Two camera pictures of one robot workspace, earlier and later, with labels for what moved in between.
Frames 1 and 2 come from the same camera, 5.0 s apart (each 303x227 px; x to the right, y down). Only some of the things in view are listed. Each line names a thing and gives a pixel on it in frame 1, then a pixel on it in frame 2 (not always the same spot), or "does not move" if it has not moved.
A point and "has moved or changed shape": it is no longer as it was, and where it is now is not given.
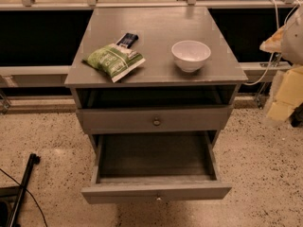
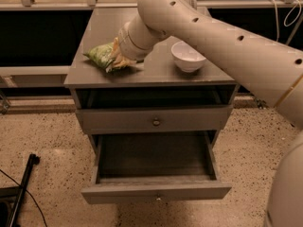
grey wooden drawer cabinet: [155, 130] does not move
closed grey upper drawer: [158, 119] does not move
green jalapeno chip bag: [115, 60] has moved or changed shape
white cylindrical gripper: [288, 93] -> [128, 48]
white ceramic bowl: [190, 55] does not move
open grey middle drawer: [155, 167] does not move
